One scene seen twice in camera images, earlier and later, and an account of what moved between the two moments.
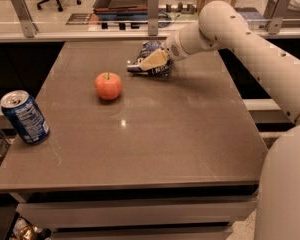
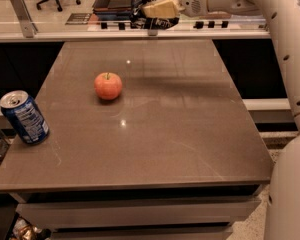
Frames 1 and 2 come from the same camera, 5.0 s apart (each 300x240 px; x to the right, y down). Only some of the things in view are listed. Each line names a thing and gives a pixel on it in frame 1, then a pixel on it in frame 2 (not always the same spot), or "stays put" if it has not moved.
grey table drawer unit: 136,212 stays put
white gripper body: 172,49 -> 191,0
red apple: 108,85 stays put
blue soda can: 25,115 stays put
